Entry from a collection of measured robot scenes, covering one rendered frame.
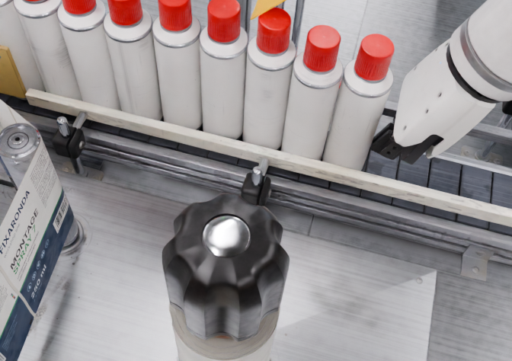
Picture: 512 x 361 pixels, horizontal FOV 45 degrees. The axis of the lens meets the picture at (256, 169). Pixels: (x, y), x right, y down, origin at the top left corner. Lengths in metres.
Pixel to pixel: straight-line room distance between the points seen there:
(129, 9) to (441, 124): 0.33
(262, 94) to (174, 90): 0.11
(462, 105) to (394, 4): 0.48
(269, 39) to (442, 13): 0.49
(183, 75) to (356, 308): 0.32
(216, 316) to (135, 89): 0.39
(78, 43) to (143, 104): 0.11
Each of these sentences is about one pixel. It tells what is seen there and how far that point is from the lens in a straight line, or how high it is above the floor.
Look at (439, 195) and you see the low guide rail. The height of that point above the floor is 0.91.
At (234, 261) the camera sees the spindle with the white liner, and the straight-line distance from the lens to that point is 0.37.
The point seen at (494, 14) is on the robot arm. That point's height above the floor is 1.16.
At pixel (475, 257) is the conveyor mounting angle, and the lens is 0.81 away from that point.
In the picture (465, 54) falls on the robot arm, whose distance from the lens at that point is 0.58.
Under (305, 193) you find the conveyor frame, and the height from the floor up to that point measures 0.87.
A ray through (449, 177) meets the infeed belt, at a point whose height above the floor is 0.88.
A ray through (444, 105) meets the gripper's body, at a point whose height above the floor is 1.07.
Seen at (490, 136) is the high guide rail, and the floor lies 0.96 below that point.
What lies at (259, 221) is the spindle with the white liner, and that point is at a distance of 0.39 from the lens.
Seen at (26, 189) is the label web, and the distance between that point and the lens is 0.57.
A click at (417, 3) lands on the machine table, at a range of 1.07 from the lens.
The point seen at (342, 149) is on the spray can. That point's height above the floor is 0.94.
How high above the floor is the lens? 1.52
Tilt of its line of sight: 57 degrees down
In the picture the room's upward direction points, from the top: 5 degrees clockwise
